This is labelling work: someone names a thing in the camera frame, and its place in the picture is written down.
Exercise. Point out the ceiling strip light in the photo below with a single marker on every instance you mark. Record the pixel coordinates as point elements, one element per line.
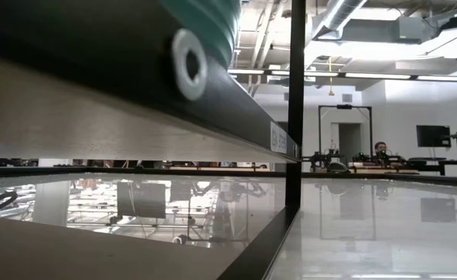
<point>446,78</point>
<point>321,74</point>
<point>378,76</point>
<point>246,72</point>

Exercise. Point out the black background rig frame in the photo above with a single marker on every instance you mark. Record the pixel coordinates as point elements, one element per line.
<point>320,128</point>

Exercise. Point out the background work table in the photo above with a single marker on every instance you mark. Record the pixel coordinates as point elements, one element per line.
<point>426,162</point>

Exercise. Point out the silver round ceiling duct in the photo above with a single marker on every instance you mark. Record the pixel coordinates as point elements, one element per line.
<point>339,15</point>

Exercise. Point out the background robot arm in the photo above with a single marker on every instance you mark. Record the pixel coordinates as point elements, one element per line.
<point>384,158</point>
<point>325,159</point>

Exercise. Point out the person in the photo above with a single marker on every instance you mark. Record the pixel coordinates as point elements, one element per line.
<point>380,148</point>

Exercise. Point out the grey rectangular ceiling duct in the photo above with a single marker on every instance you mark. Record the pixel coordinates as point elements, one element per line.
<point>384,31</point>

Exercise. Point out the black metal shelf frame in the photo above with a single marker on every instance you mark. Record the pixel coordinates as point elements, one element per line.
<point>296,116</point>

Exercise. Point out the wooden shelf board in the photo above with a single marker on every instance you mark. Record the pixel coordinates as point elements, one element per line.
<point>77,253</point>
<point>77,124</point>

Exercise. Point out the white shelf sticker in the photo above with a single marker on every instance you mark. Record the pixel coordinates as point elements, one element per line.
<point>279,138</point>

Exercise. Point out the large dark green bowl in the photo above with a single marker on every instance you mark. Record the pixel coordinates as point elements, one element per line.
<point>213,23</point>

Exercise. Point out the silver shelf bolt washer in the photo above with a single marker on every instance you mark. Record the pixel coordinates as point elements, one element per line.
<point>182,78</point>

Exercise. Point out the black wall monitor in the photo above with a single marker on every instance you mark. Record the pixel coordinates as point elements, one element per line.
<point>432,136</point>

